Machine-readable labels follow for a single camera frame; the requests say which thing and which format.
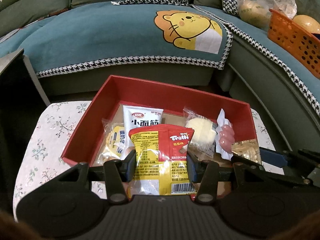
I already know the yellow biscuit packet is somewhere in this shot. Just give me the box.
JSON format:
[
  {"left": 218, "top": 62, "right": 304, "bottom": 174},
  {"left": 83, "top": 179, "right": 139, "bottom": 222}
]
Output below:
[{"left": 94, "top": 119, "right": 132, "bottom": 166}]

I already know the red yellow Trolli packet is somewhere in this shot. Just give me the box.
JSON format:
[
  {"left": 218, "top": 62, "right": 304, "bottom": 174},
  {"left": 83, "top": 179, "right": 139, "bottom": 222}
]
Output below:
[{"left": 127, "top": 124, "right": 196, "bottom": 198}]

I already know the round white cake packet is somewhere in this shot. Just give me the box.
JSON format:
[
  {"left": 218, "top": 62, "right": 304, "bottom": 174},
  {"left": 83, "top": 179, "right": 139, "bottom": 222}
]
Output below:
[{"left": 183, "top": 107, "right": 217, "bottom": 158}]

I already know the gold foil snack packet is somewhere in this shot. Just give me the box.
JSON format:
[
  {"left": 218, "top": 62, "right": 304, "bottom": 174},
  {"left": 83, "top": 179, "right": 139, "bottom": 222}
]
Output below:
[{"left": 231, "top": 139, "right": 262, "bottom": 165}]

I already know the white noodle snack packet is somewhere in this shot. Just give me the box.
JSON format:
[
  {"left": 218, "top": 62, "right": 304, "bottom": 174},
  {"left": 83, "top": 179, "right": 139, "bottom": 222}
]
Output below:
[{"left": 123, "top": 105, "right": 163, "bottom": 149}]

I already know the pink sausage packet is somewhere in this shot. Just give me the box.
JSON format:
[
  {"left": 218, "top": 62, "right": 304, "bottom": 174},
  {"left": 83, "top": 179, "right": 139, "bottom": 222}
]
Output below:
[{"left": 215, "top": 109, "right": 235, "bottom": 160}]

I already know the green sofa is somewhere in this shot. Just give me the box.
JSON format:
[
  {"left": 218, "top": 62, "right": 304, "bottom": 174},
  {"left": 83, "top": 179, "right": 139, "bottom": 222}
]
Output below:
[{"left": 1, "top": 0, "right": 319, "bottom": 151}]

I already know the red cardboard box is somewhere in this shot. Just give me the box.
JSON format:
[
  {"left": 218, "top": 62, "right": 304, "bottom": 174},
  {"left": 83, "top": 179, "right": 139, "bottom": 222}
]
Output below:
[{"left": 61, "top": 75, "right": 257, "bottom": 196}]

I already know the floral tablecloth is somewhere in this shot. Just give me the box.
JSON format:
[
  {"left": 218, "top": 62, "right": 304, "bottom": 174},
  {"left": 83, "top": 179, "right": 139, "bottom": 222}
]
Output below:
[{"left": 12, "top": 101, "right": 276, "bottom": 219}]

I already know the dark side table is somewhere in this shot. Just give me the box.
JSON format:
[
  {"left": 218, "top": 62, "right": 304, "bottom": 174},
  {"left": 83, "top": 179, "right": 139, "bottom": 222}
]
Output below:
[{"left": 1, "top": 49, "right": 50, "bottom": 212}]

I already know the orange plastic basket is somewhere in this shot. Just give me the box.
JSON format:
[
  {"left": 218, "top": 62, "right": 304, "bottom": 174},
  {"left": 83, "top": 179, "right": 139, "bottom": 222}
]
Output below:
[{"left": 267, "top": 9, "right": 320, "bottom": 78}]

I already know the yellow round fruit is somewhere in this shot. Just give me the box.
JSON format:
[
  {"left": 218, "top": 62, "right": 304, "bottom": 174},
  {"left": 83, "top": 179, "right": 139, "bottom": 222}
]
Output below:
[{"left": 293, "top": 15, "right": 320, "bottom": 34}]

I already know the teal lion sofa cover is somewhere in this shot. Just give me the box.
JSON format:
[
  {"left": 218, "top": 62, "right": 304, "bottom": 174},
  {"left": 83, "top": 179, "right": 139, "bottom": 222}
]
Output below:
[{"left": 1, "top": 2, "right": 319, "bottom": 112}]

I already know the clear plastic bag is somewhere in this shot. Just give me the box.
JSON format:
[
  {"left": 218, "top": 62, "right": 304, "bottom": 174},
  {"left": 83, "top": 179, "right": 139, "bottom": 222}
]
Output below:
[{"left": 237, "top": 0, "right": 297, "bottom": 31}]

